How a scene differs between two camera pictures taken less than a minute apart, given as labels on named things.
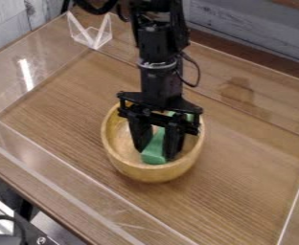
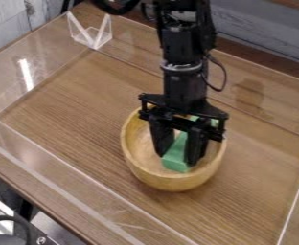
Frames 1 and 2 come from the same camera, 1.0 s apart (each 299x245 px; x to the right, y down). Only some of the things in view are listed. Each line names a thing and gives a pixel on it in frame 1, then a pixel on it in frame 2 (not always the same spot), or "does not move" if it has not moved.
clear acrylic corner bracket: [89, 36] does not move
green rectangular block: [152, 155] to [175, 157]
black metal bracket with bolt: [34, 235] does not move
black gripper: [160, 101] to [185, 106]
